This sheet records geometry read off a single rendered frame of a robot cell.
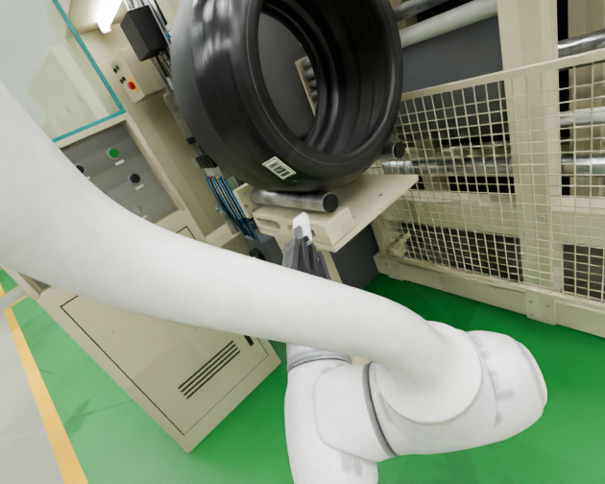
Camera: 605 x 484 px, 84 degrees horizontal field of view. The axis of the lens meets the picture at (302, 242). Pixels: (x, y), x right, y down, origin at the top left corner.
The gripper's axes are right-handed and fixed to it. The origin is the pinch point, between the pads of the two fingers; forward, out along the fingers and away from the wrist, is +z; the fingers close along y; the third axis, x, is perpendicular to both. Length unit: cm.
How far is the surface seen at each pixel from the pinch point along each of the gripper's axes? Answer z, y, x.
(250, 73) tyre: 21.5, -19.5, 7.8
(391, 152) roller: 32.4, 23.9, 15.2
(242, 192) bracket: 36.6, 6.2, -25.8
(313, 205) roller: 16.3, 9.9, -3.3
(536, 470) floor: -37, 93, 1
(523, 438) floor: -29, 97, 0
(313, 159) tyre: 18.0, 1.1, 4.7
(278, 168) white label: 14.9, -4.7, -0.6
